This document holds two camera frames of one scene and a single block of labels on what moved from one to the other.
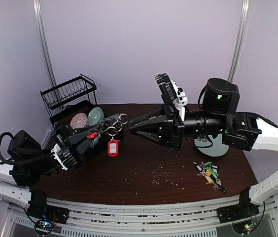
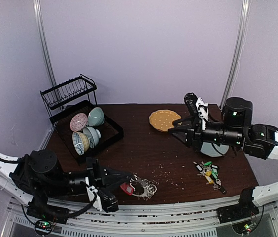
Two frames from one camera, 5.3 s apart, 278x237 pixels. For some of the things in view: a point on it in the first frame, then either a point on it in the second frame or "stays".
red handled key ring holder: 113,125 -> 128,188
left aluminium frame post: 38,9 stays
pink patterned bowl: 79,120 stays
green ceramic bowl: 95,115 stays
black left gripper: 73,151 -> 105,175
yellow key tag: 208,174 stays
